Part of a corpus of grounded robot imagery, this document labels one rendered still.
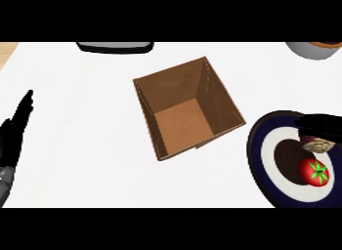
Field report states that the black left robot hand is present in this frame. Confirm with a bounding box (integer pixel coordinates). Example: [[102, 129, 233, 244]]
[[0, 89, 35, 174]]

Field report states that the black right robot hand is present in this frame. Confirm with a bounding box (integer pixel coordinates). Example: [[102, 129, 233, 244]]
[[293, 113, 342, 146]]

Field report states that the red tomato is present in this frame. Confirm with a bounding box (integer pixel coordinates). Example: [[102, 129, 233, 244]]
[[298, 157, 331, 188]]

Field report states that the dark blue and white plate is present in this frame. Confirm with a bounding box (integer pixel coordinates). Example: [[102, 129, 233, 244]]
[[247, 109, 342, 209]]

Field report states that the brown cardboard box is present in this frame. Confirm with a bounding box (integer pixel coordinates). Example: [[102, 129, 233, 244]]
[[131, 56, 248, 162]]

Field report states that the beige cupcake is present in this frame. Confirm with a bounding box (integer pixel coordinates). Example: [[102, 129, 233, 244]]
[[300, 135, 337, 154]]

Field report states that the grey pot with brown rim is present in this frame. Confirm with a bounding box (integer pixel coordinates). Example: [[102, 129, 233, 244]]
[[285, 41, 342, 61]]

